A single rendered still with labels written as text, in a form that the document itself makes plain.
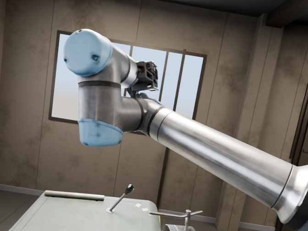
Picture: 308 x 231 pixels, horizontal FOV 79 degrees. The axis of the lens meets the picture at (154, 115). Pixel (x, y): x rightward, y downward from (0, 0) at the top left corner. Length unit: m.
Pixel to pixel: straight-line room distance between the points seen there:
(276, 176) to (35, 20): 3.32
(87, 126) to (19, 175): 3.36
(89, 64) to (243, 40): 2.89
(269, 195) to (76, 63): 0.35
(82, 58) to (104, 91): 0.06
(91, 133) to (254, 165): 0.26
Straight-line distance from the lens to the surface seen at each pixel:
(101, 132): 0.32
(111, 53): 0.33
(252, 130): 2.98
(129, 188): 0.89
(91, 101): 0.32
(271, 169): 0.33
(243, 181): 0.34
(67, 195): 1.07
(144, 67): 0.44
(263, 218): 3.76
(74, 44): 0.34
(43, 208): 1.02
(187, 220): 0.98
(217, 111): 2.91
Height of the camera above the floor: 1.81
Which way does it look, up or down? 6 degrees down
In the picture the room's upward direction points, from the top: 9 degrees clockwise
